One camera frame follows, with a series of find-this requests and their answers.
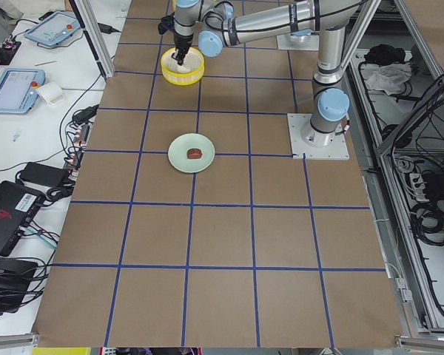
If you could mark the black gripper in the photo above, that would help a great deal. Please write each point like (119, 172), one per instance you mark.
(181, 41)

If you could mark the white steamed bun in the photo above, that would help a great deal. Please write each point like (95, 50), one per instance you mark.
(183, 69)

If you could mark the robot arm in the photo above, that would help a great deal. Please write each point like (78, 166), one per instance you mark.
(216, 26)

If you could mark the yellow lower steamer layer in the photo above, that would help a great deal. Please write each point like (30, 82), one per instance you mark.
(190, 72)

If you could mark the pale green plate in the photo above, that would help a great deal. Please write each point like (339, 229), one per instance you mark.
(178, 148)

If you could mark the brown chocolate bun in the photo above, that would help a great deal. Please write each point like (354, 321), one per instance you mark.
(194, 154)

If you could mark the upper blue teach pendant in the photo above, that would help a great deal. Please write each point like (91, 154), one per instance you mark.
(54, 29)

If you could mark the blue teach pendant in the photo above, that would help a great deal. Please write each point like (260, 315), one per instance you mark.
(54, 29)
(18, 90)

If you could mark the lower blue teach pendant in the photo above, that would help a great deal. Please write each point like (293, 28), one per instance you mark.
(18, 90)

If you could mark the black power adapter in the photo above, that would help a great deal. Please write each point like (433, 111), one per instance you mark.
(42, 175)

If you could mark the crumpled cloth pile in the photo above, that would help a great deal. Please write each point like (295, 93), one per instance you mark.
(393, 71)

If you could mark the black mini computer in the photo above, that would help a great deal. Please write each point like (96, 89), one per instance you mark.
(19, 204)

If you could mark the black box lower left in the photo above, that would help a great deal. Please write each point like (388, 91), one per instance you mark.
(15, 279)

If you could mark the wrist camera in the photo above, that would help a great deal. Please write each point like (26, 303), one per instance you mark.
(166, 24)

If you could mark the aluminium frame post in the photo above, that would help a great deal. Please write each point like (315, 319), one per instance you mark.
(87, 20)

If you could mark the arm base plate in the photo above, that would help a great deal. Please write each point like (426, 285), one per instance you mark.
(306, 143)
(300, 43)

